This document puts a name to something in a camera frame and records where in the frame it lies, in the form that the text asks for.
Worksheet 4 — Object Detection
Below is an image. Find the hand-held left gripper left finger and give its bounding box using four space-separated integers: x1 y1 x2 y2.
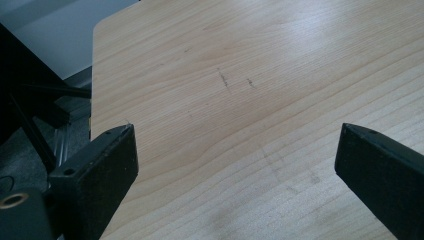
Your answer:
48 123 139 240

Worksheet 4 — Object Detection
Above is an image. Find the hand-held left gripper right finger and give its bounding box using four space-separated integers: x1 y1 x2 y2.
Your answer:
334 122 424 240

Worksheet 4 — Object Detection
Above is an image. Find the black metal stand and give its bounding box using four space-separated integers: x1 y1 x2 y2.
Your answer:
0 23 92 174

